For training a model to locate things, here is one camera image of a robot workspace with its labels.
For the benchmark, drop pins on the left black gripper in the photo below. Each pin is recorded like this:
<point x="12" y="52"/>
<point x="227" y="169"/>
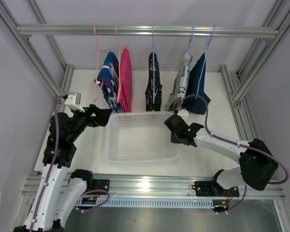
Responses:
<point x="102" y="115"/>

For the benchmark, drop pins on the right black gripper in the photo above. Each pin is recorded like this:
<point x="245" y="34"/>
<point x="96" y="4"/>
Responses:
<point x="174" y="139"/>

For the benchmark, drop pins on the white plastic basket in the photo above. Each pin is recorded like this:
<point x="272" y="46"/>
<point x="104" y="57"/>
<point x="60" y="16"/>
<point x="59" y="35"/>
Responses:
<point x="139" y="138"/>

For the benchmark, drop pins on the blue white patterned trousers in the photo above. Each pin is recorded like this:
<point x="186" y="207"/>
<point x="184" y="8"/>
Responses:
<point x="108" y="79"/>

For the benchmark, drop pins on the black white patterned trousers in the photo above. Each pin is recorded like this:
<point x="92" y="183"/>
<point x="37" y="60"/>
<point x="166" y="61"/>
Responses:
<point x="149" y="106"/>

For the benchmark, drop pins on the pink hanger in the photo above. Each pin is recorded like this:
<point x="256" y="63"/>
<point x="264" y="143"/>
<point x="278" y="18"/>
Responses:
<point x="119" y="63"/>
<point x="96" y="85"/>

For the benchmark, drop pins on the blue hanger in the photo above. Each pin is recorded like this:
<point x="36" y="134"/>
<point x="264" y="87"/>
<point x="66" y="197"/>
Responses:
<point x="190" y="41"/>
<point x="154" y="69"/>
<point x="207" y="45"/>

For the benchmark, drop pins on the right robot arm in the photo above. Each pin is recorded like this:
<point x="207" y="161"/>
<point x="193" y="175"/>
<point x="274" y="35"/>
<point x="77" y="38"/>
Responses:
<point x="256" y="164"/>

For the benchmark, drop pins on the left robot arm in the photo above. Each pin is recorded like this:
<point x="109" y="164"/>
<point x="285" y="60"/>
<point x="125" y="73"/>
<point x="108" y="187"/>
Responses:
<point x="50" y="210"/>

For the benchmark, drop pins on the white black print trousers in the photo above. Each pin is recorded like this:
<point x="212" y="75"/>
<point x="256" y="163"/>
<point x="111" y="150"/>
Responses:
<point x="180" y="84"/>

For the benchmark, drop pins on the navy blue trousers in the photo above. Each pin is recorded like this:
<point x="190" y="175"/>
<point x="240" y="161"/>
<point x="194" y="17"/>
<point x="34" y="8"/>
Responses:
<point x="196" y="86"/>

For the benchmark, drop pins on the pink trousers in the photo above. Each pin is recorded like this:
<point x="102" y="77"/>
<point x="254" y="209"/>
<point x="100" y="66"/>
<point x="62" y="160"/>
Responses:
<point x="125" y="94"/>

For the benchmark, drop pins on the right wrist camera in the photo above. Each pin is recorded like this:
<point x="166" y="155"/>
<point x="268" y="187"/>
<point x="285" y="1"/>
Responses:
<point x="182" y="113"/>

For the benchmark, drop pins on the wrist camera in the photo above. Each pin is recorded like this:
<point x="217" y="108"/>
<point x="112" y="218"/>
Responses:
<point x="182" y="113"/>
<point x="72" y="101"/>

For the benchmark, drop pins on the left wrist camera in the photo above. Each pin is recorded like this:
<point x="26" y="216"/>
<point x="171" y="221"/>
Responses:
<point x="72" y="101"/>

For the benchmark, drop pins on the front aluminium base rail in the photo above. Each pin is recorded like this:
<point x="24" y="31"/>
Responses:
<point x="137" y="186"/>

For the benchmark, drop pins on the right aluminium frame struts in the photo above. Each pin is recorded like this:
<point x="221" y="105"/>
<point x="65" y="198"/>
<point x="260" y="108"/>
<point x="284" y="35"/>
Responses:
<point x="259" y="92"/>

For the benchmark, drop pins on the aluminium frame struts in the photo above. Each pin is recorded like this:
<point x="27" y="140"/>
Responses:
<point x="259" y="92"/>
<point x="23" y="40"/>

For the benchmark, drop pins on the white slotted cable duct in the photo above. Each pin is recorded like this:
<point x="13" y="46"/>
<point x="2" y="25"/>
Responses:
<point x="159" y="203"/>

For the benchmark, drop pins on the aluminium hanging rail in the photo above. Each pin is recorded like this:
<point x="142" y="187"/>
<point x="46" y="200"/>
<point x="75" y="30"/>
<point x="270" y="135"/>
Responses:
<point x="121" y="30"/>

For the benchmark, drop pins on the left aluminium frame struts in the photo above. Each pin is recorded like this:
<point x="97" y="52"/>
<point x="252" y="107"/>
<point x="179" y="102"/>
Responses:
<point x="23" y="40"/>

